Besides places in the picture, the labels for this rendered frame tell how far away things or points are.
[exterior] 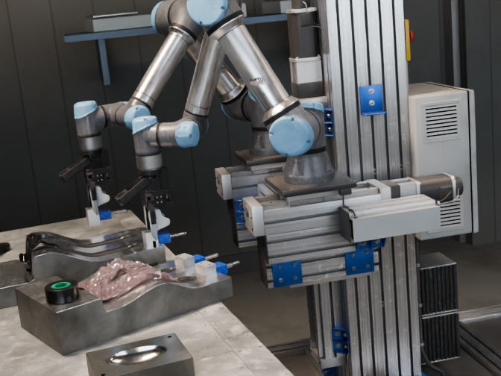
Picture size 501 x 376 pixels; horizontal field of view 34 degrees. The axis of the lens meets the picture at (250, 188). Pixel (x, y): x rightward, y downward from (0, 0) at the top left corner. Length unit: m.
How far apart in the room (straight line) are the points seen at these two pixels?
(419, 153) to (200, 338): 1.02
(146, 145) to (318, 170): 0.51
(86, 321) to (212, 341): 0.31
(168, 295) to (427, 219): 0.78
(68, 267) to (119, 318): 0.39
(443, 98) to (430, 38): 2.37
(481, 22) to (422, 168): 2.37
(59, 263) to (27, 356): 0.42
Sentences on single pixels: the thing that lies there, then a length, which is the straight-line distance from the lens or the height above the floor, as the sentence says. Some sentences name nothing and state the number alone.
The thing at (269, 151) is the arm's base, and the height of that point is 1.05.
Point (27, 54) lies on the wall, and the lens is 4.58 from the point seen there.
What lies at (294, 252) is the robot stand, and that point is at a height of 0.83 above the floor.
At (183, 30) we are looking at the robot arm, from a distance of 2.67.
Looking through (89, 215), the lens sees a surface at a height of 0.94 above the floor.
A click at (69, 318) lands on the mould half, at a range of 2.00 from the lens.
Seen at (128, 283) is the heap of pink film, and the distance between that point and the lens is 2.13.
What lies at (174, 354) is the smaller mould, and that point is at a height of 0.87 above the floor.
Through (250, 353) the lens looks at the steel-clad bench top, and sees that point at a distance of 1.89.
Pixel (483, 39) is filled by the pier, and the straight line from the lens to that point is 4.95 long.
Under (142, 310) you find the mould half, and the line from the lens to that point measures 2.09.
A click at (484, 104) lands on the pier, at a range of 4.99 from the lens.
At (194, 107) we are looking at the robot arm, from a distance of 2.47.
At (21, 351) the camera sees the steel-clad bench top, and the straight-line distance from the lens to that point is 2.10.
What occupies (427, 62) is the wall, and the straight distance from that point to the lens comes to 5.02.
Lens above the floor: 1.58
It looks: 13 degrees down
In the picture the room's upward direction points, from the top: 5 degrees counter-clockwise
